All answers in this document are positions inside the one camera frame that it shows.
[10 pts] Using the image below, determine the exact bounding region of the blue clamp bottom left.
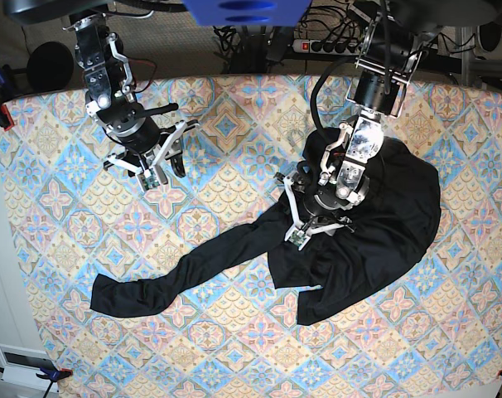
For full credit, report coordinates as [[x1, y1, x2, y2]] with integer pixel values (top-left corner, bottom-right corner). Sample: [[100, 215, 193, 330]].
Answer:
[[0, 366, 73, 397]]

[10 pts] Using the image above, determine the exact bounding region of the white wall vent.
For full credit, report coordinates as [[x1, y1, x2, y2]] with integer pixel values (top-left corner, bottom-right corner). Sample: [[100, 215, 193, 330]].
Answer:
[[0, 343, 55, 391]]

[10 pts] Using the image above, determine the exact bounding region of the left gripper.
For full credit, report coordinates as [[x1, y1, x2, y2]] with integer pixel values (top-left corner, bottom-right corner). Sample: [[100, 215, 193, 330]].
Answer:
[[296, 161, 369, 221]]

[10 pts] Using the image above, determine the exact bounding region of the black round stool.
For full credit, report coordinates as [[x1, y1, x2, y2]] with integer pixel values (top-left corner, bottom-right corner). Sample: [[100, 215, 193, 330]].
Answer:
[[26, 41, 75, 93]]

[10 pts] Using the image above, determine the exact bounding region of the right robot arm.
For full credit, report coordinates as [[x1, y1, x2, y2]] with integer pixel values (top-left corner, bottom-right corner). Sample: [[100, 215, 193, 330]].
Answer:
[[2, 1, 195, 187]]

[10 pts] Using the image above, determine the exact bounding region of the red black clamp left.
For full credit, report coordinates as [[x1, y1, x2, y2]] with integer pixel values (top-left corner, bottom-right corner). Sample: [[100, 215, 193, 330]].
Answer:
[[0, 95, 14, 132]]

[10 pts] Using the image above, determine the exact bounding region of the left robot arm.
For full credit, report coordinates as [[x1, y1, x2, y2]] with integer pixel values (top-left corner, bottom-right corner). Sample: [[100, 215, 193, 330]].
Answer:
[[283, 1, 442, 233]]

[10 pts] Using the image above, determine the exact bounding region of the white power strip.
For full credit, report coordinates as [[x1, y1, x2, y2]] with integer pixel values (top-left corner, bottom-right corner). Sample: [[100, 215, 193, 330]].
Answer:
[[292, 39, 360, 56]]

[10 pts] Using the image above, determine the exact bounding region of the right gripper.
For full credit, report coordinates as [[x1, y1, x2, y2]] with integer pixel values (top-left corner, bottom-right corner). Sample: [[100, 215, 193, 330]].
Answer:
[[104, 111, 186, 177]]

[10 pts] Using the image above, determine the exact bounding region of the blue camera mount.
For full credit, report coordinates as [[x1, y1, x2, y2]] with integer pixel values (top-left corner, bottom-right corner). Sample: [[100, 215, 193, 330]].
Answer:
[[183, 0, 311, 27]]

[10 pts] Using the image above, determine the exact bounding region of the white round speaker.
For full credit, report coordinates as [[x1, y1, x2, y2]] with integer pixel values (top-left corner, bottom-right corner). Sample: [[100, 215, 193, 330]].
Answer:
[[477, 22, 502, 52]]

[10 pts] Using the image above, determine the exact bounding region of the patterned tablecloth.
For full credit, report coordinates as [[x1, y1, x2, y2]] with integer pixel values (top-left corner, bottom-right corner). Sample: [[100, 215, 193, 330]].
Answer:
[[0, 76, 502, 397]]

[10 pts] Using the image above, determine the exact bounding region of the black long-sleeve t-shirt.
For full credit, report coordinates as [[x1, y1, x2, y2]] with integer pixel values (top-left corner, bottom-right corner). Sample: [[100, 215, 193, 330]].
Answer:
[[90, 137, 441, 326]]

